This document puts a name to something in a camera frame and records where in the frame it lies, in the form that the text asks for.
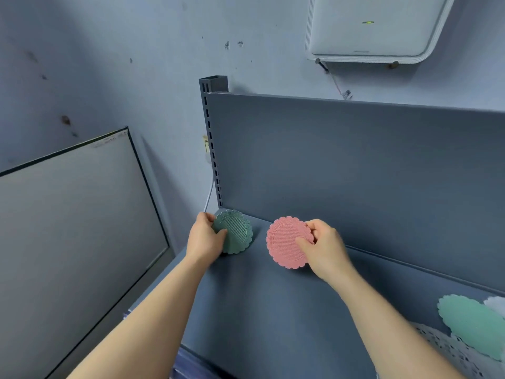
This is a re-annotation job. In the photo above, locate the person's right hand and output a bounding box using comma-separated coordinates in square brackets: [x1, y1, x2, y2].
[295, 218, 356, 284]

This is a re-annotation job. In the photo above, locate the person's left hand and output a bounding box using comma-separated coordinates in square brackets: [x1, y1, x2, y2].
[185, 212, 229, 263]

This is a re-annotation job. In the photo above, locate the dark green scalloped coaster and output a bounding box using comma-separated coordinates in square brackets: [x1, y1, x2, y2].
[212, 209, 254, 255]

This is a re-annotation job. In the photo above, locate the pink scalloped coaster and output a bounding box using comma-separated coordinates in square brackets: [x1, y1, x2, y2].
[266, 216, 315, 270]

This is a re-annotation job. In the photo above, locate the person's left forearm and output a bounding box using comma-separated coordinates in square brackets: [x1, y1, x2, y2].
[66, 252, 217, 379]

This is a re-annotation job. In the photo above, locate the person's right forearm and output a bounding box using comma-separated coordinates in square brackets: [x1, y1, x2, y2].
[323, 267, 468, 379]

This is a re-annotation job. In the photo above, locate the grey metal shelf board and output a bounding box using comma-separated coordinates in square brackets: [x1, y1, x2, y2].
[125, 211, 505, 379]

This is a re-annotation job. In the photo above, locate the grey shelf back panel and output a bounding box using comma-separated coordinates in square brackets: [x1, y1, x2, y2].
[205, 92, 505, 298]

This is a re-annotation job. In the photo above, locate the grey slotted shelf upright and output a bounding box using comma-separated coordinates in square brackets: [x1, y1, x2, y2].
[199, 75, 229, 210]

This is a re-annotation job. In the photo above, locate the grey black-framed board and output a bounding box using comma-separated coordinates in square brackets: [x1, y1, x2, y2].
[0, 127, 176, 379]

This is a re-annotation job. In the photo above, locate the white lace doily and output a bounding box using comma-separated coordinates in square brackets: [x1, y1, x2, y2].
[410, 322, 505, 379]

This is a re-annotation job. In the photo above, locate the light green scalloped coaster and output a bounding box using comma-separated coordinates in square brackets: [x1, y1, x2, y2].
[437, 294, 505, 361]

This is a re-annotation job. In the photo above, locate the white scalloped coaster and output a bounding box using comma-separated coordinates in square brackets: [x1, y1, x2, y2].
[484, 296, 505, 318]

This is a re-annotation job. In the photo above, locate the thin red and white cable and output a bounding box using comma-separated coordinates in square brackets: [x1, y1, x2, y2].
[320, 61, 353, 101]

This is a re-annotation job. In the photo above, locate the white wall-mounted device box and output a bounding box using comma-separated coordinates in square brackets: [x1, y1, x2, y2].
[305, 0, 458, 64]

